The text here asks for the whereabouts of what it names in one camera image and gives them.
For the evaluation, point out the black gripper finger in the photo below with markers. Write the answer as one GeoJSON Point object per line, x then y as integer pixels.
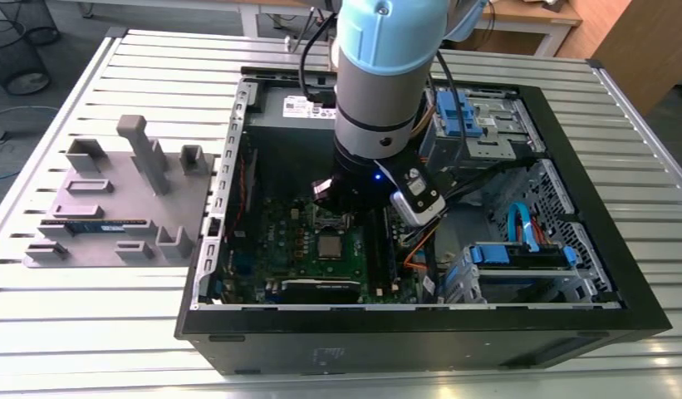
{"type": "Point", "coordinates": [347, 218]}

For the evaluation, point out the silver CPU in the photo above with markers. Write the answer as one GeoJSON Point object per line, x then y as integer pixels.
{"type": "Point", "coordinates": [330, 248]}

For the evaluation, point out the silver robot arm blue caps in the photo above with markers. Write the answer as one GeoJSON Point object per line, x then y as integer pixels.
{"type": "Point", "coordinates": [379, 104]}

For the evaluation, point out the black RAM slot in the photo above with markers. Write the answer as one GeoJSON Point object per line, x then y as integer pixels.
{"type": "Point", "coordinates": [378, 253]}
{"type": "Point", "coordinates": [371, 253]}
{"type": "Point", "coordinates": [384, 253]}

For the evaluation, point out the green motherboard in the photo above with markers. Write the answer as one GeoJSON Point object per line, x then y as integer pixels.
{"type": "Point", "coordinates": [287, 249]}

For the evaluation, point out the grey power supply unit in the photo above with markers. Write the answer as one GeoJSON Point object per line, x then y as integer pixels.
{"type": "Point", "coordinates": [284, 145]}

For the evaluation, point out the black graphics card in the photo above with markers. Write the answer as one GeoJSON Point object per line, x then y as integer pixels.
{"type": "Point", "coordinates": [318, 291]}

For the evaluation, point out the blue board connector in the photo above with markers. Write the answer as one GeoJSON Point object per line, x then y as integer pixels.
{"type": "Point", "coordinates": [242, 265]}

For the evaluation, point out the metal drive cage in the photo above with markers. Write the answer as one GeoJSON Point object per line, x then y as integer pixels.
{"type": "Point", "coordinates": [484, 149]}

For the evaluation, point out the blue plastic drive latch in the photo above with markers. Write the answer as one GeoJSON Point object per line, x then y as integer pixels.
{"type": "Point", "coordinates": [470, 126]}
{"type": "Point", "coordinates": [448, 106]}

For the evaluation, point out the blue disk carrier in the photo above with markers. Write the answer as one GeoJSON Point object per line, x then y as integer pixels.
{"type": "Point", "coordinates": [488, 254]}

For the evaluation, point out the black PC case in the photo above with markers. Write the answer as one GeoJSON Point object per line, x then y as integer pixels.
{"type": "Point", "coordinates": [374, 336]}

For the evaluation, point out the metal disk bay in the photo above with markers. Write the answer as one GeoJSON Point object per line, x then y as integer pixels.
{"type": "Point", "coordinates": [539, 272]}

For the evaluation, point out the grey parts rack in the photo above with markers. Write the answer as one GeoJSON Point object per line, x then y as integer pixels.
{"type": "Point", "coordinates": [129, 208]}

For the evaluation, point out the green RAM stick blue label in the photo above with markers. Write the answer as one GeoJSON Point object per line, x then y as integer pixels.
{"type": "Point", "coordinates": [104, 228]}

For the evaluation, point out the wooden desk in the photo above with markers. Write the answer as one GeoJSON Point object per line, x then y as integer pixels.
{"type": "Point", "coordinates": [539, 16]}

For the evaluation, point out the wooden cabinet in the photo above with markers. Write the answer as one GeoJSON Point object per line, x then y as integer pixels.
{"type": "Point", "coordinates": [644, 50]}

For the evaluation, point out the large black mesh bin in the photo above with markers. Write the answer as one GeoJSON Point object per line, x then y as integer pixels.
{"type": "Point", "coordinates": [19, 58]}

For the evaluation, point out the small black mesh bin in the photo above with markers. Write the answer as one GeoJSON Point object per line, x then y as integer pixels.
{"type": "Point", "coordinates": [37, 25]}

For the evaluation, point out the silver rounded wrist camera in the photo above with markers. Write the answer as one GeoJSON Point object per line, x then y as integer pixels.
{"type": "Point", "coordinates": [420, 208]}

